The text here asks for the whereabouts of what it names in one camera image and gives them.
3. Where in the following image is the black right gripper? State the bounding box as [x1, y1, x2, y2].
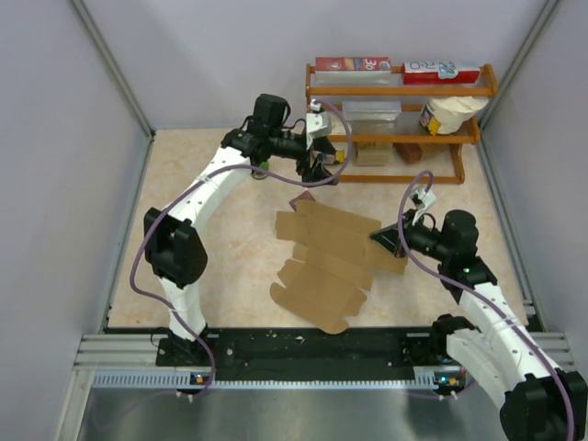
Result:
[369, 209, 452, 262]

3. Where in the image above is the brown cardboard box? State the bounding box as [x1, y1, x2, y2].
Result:
[270, 199, 407, 334]

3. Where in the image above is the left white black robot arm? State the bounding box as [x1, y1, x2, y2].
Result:
[141, 94, 337, 365]

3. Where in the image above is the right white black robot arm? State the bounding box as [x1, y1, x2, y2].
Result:
[369, 209, 587, 440]

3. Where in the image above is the silver foil box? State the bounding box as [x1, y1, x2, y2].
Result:
[342, 101, 402, 121]

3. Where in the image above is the red foil box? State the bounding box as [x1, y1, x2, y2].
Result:
[314, 57, 391, 74]

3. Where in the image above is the red white wrap box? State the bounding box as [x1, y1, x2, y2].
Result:
[401, 62, 481, 85]

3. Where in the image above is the small red packet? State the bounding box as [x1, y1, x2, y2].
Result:
[289, 190, 314, 211]

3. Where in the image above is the white bag left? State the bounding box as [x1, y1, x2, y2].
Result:
[321, 149, 346, 165]

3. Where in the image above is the green glass bottle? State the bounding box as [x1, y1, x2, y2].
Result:
[251, 161, 269, 180]

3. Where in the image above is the tan block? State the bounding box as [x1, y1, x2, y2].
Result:
[356, 142, 391, 166]

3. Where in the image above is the brown red block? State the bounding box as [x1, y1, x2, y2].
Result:
[394, 142, 424, 164]

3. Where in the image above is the wooden shelf rack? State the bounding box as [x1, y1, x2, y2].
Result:
[305, 63, 500, 185]

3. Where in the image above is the large white flour bag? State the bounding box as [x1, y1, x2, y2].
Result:
[420, 96, 490, 135]

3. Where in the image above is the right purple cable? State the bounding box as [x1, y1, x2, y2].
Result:
[395, 170, 578, 441]

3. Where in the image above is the purple cable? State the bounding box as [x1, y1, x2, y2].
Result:
[395, 170, 578, 441]
[130, 99, 355, 403]

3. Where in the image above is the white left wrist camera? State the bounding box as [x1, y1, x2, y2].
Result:
[305, 98, 332, 150]

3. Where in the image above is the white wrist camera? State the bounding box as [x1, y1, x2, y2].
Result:
[409, 186, 436, 225]
[305, 98, 332, 150]

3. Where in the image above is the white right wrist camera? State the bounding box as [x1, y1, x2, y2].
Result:
[409, 186, 436, 225]

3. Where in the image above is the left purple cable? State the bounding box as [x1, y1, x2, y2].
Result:
[130, 99, 355, 403]

